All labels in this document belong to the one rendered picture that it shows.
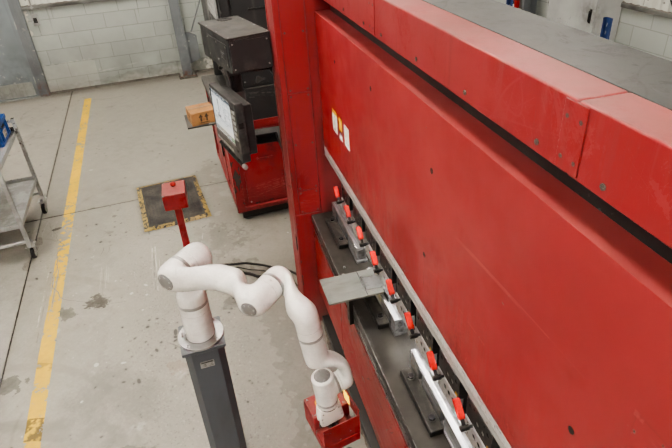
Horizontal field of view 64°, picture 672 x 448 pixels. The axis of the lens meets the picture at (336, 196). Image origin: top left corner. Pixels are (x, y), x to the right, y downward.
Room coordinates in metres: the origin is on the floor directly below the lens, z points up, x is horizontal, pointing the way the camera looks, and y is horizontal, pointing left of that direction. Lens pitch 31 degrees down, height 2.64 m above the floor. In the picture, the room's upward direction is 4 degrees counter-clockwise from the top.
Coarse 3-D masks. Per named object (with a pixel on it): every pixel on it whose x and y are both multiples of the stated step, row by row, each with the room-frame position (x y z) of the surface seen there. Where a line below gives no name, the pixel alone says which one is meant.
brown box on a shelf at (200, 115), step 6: (186, 108) 4.11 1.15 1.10; (192, 108) 4.09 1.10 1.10; (198, 108) 4.08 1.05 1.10; (204, 108) 4.08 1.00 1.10; (210, 108) 4.07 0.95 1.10; (192, 114) 4.00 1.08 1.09; (198, 114) 4.00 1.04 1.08; (204, 114) 4.02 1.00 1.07; (210, 114) 4.04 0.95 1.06; (186, 120) 4.12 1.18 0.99; (192, 120) 3.98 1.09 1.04; (198, 120) 4.00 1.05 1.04; (204, 120) 4.02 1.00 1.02; (210, 120) 4.04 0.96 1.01; (192, 126) 3.99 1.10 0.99; (198, 126) 3.98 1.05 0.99; (204, 126) 4.00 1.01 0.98
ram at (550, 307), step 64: (320, 64) 2.73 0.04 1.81; (384, 64) 1.84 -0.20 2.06; (384, 128) 1.80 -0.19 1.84; (448, 128) 1.31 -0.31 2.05; (384, 192) 1.80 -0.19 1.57; (448, 192) 1.29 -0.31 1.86; (512, 192) 1.00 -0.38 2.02; (448, 256) 1.26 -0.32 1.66; (512, 256) 0.97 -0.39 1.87; (576, 256) 0.78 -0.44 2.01; (640, 256) 0.71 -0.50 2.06; (448, 320) 1.24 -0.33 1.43; (512, 320) 0.94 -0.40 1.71; (576, 320) 0.75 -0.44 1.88; (640, 320) 0.63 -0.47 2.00; (512, 384) 0.90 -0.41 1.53; (576, 384) 0.71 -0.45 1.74; (640, 384) 0.59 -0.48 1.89
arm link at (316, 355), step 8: (304, 344) 1.36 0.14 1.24; (312, 344) 1.35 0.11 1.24; (320, 344) 1.36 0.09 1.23; (304, 352) 1.36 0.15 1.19; (312, 352) 1.35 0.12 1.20; (320, 352) 1.36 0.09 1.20; (328, 352) 1.40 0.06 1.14; (336, 352) 1.44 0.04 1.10; (312, 360) 1.35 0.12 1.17; (320, 360) 1.35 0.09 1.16; (328, 360) 1.37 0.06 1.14; (336, 360) 1.38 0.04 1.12; (344, 360) 1.40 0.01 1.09; (312, 368) 1.35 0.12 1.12; (320, 368) 1.35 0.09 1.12; (344, 368) 1.38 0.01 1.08; (336, 376) 1.39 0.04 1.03; (344, 376) 1.38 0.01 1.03; (352, 376) 1.40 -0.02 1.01; (344, 384) 1.37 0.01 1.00
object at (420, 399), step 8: (408, 368) 1.51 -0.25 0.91; (416, 376) 1.47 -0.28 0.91; (408, 384) 1.43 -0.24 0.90; (416, 384) 1.43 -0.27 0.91; (416, 392) 1.39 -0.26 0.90; (424, 392) 1.39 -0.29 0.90; (416, 400) 1.36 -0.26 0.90; (424, 400) 1.35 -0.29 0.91; (416, 408) 1.34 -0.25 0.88; (424, 408) 1.32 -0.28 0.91; (432, 408) 1.32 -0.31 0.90; (424, 416) 1.28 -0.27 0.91; (424, 424) 1.27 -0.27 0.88; (432, 424) 1.25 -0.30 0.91; (440, 424) 1.25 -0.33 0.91; (432, 432) 1.22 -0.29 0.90; (440, 432) 1.23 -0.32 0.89
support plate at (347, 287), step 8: (352, 272) 2.03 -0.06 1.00; (360, 272) 2.03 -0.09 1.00; (368, 272) 2.02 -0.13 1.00; (320, 280) 1.99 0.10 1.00; (328, 280) 1.98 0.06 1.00; (336, 280) 1.98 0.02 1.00; (344, 280) 1.97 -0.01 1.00; (352, 280) 1.97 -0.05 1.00; (328, 288) 1.92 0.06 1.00; (336, 288) 1.92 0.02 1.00; (344, 288) 1.92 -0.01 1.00; (352, 288) 1.91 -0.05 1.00; (360, 288) 1.91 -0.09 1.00; (376, 288) 1.90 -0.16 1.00; (328, 296) 1.87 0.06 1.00; (336, 296) 1.87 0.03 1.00; (344, 296) 1.86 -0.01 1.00; (352, 296) 1.86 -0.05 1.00; (360, 296) 1.86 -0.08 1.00; (368, 296) 1.86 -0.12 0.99
